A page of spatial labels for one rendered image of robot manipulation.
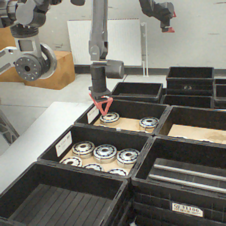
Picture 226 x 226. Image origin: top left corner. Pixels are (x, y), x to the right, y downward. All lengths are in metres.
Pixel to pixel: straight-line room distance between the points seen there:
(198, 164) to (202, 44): 3.14
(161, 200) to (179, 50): 3.42
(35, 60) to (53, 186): 0.66
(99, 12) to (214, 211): 0.79
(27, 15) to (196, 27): 3.25
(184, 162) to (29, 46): 0.95
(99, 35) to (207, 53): 3.31
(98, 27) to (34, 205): 0.69
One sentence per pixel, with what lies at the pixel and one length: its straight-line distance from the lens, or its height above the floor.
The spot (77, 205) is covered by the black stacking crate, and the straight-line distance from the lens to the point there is 1.23.
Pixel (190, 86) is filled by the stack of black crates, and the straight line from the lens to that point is 2.87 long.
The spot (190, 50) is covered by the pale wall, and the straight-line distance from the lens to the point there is 4.43.
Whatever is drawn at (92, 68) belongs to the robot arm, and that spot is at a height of 1.25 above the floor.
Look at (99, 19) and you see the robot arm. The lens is 1.23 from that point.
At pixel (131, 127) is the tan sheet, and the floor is 0.83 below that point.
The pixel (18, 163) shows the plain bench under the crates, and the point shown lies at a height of 0.70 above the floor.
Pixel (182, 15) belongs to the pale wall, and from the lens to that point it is 4.33.
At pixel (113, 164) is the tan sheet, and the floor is 0.83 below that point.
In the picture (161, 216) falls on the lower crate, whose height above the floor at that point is 0.78.
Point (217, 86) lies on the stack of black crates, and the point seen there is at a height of 0.58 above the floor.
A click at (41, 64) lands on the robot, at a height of 1.15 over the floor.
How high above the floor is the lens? 1.66
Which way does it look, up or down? 28 degrees down
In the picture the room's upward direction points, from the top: 5 degrees counter-clockwise
